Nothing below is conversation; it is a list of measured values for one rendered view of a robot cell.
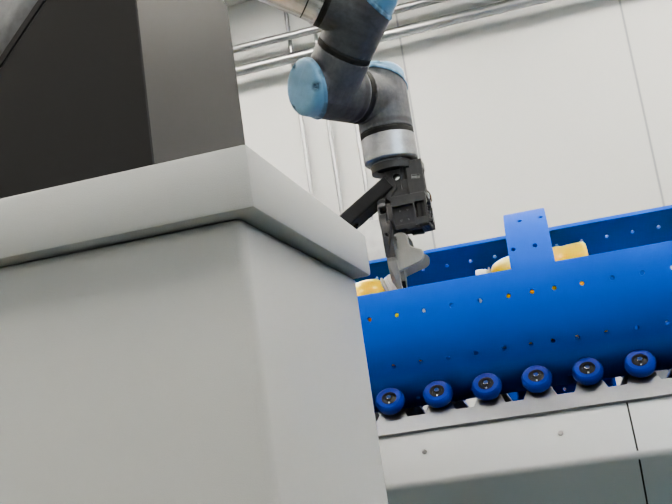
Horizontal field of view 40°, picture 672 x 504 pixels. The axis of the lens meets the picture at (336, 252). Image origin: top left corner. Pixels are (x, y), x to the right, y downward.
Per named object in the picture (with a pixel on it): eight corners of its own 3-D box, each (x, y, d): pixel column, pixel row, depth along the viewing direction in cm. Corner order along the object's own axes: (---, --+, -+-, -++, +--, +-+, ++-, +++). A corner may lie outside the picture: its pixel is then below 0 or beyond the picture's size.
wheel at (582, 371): (600, 352, 138) (601, 361, 139) (569, 357, 139) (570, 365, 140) (605, 375, 134) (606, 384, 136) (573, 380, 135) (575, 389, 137)
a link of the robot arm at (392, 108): (335, 74, 157) (378, 82, 164) (345, 144, 155) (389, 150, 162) (372, 53, 151) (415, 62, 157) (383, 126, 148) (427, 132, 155)
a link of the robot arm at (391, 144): (356, 136, 152) (368, 151, 161) (360, 165, 151) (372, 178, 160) (409, 125, 150) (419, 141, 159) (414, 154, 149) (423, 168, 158)
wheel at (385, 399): (402, 383, 144) (405, 391, 145) (374, 387, 145) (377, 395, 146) (403, 406, 141) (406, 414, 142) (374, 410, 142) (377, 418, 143)
